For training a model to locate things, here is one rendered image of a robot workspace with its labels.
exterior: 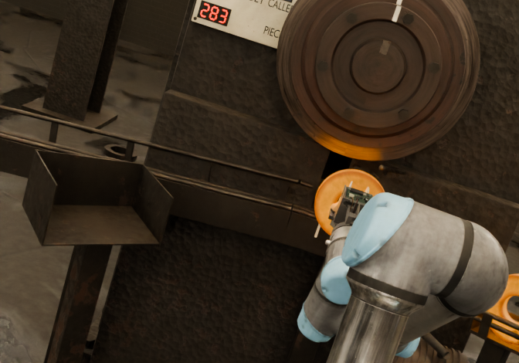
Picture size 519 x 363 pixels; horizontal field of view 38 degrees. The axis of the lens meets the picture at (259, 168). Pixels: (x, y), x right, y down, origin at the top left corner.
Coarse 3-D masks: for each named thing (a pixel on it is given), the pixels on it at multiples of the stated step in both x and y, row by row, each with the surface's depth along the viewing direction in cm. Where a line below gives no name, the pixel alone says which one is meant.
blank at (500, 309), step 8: (512, 280) 169; (512, 288) 169; (504, 296) 170; (496, 304) 171; (504, 304) 172; (496, 312) 171; (504, 312) 171; (512, 320) 171; (512, 328) 169; (504, 336) 170
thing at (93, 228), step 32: (32, 160) 169; (64, 160) 172; (96, 160) 175; (32, 192) 165; (64, 192) 175; (96, 192) 179; (128, 192) 183; (160, 192) 171; (32, 224) 162; (64, 224) 166; (96, 224) 170; (128, 224) 174; (160, 224) 169; (96, 256) 170; (96, 288) 173; (64, 320) 175; (64, 352) 176
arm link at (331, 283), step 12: (336, 240) 139; (336, 252) 135; (324, 264) 136; (336, 264) 132; (324, 276) 132; (336, 276) 130; (324, 288) 133; (336, 288) 132; (348, 288) 131; (336, 300) 133
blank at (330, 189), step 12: (324, 180) 164; (336, 180) 161; (348, 180) 161; (360, 180) 161; (372, 180) 160; (324, 192) 162; (336, 192) 162; (372, 192) 161; (324, 204) 162; (324, 216) 163; (324, 228) 164
